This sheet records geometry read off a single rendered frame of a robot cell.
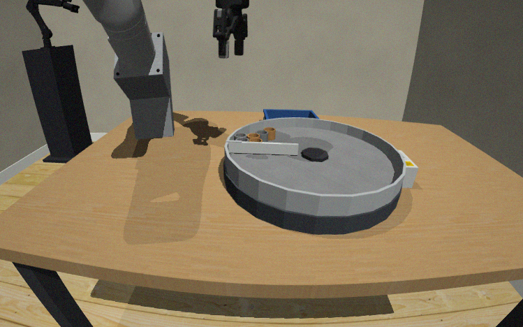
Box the blue crate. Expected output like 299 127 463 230
263 109 319 120

